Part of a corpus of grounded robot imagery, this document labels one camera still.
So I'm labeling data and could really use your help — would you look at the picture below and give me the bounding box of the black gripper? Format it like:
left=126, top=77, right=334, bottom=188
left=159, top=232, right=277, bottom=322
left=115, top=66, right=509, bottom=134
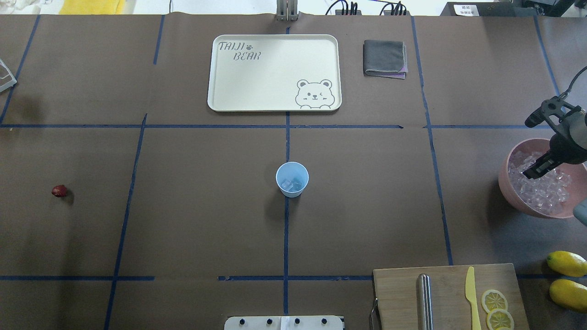
left=522, top=96, right=587, bottom=180

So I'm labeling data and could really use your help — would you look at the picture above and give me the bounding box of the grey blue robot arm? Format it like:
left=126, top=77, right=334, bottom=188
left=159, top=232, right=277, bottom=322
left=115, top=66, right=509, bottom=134
left=523, top=94, right=587, bottom=179

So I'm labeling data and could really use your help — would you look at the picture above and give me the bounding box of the clear ice cubes pile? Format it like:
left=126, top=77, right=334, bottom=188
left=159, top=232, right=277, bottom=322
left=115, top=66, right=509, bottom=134
left=507, top=151, right=572, bottom=215

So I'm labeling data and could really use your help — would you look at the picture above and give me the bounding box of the light blue paper cup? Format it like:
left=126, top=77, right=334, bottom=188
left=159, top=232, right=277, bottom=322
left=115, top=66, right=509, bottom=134
left=275, top=161, right=310, bottom=198

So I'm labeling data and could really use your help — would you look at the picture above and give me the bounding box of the pink bowl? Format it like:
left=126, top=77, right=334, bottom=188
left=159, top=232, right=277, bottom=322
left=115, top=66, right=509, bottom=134
left=498, top=138, right=586, bottom=219

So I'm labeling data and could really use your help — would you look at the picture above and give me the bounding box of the whole yellow lemon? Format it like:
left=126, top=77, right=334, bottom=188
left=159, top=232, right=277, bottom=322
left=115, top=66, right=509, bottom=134
left=546, top=251, right=587, bottom=277
left=549, top=279, right=587, bottom=314

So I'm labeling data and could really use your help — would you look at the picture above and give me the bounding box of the lemon slice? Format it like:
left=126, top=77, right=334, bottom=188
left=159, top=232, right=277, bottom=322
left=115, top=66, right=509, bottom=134
left=486, top=308, right=515, bottom=330
left=482, top=290, right=508, bottom=314

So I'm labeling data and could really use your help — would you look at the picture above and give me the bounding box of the yellow plastic knife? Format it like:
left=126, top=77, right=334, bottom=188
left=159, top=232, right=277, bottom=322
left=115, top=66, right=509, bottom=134
left=464, top=267, right=482, bottom=330

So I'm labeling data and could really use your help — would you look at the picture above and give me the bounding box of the black box with label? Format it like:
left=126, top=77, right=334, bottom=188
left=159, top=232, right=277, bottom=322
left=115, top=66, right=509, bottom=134
left=440, top=1, right=537, bottom=17

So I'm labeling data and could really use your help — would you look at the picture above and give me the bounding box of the steel cylindrical rod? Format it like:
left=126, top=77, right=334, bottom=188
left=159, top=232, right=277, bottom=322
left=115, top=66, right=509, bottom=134
left=416, top=273, right=433, bottom=330

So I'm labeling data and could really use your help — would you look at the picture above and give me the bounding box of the folded grey cloth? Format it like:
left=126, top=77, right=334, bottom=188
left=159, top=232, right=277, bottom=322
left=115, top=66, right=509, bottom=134
left=363, top=39, right=408, bottom=80

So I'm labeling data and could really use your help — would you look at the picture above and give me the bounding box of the wooden cutting board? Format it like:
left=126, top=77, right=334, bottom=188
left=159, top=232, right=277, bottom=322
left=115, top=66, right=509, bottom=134
left=373, top=264, right=530, bottom=330

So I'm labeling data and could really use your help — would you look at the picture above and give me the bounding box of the cream bear serving tray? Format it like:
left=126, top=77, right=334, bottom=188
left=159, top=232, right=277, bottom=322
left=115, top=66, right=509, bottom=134
left=207, top=35, right=342, bottom=112

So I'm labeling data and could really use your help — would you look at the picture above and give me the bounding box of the red strawberry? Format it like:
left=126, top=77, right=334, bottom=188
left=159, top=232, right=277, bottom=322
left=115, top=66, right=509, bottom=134
left=51, top=185, right=68, bottom=198

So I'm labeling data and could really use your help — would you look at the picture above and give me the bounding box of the yellow cloth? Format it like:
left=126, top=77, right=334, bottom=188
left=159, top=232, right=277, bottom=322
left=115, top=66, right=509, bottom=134
left=59, top=0, right=126, bottom=15

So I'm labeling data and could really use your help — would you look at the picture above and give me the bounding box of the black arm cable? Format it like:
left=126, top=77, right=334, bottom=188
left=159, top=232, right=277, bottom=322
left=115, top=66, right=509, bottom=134
left=557, top=66, right=587, bottom=99

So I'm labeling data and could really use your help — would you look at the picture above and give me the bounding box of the aluminium frame post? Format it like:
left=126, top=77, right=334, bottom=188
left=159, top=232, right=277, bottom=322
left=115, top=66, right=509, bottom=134
left=276, top=0, right=299, bottom=22

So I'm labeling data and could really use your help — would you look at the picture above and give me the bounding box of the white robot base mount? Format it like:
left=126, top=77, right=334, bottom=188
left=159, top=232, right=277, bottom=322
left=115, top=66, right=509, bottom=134
left=224, top=315, right=345, bottom=330

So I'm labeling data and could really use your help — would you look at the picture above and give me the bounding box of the white wire rack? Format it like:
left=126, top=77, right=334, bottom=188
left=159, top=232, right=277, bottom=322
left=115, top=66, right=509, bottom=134
left=0, top=59, right=17, bottom=93

